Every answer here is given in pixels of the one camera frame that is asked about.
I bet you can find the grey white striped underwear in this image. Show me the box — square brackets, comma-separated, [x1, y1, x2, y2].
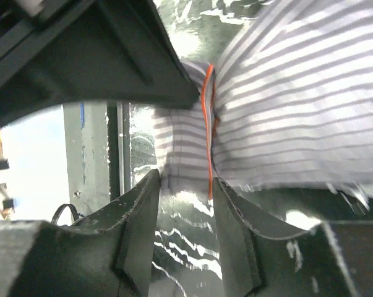
[152, 1, 373, 200]

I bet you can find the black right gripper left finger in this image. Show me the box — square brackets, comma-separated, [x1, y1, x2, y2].
[0, 170, 160, 296]

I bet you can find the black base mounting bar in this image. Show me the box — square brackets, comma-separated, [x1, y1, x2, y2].
[63, 102, 132, 215]

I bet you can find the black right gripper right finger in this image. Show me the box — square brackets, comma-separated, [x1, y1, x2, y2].
[213, 178, 373, 296]

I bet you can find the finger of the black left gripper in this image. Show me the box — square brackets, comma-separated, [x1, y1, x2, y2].
[0, 1, 199, 128]

